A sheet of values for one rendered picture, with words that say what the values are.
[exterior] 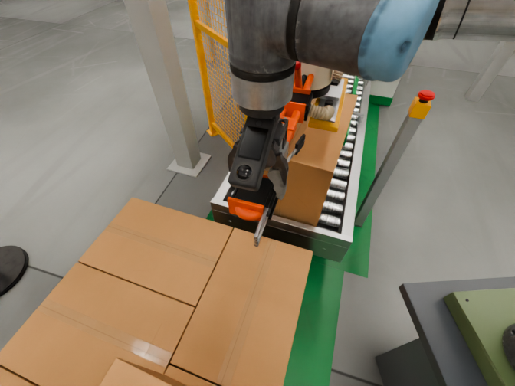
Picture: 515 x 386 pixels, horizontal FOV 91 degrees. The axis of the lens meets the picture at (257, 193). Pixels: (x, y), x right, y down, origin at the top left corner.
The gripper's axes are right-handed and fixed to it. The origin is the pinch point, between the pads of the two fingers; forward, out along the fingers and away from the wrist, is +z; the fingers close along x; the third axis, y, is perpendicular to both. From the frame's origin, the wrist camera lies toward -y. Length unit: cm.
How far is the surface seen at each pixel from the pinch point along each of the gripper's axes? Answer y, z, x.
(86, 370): -42, 67, 48
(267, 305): -1, 67, -4
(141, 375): -35.2, 27.3, 14.4
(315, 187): 40, 37, -11
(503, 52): 317, 67, -159
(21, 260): -12, 118, 163
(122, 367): -35.3, 27.3, 19.3
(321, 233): 35, 61, -19
